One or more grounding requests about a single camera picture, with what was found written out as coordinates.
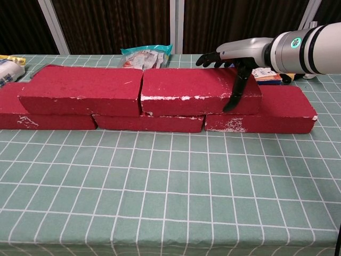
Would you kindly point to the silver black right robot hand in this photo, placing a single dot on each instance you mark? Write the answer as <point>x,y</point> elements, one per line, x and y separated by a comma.
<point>245,49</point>

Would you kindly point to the red brick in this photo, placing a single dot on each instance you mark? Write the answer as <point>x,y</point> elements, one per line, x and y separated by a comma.
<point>186,82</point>
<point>149,124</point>
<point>282,106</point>
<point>80,85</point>
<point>53,122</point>

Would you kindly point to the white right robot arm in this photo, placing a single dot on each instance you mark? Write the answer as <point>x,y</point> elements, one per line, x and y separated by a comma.
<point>306,48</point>

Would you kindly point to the dark brown pleated curtain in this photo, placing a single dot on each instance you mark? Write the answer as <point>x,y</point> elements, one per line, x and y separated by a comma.
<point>330,10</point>
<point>239,18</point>
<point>18,26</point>
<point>114,24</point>

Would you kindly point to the blue orange cracker box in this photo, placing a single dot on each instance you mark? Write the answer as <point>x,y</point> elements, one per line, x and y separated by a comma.
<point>266,76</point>

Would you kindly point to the black white plush doll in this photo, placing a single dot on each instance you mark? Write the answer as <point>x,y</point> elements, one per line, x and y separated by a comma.
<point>289,77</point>

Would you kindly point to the teal snack bag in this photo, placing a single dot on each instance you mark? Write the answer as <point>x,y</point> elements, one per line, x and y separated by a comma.
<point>144,57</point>

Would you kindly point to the green checkered tablecloth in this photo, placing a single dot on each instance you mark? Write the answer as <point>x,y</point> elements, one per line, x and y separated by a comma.
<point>160,213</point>

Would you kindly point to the yellow white plastic package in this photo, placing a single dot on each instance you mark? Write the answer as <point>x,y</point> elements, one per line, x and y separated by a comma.
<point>8,70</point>

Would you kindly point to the white metal frame post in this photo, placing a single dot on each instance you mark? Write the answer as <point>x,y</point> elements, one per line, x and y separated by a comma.
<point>311,10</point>
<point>176,26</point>
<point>53,26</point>

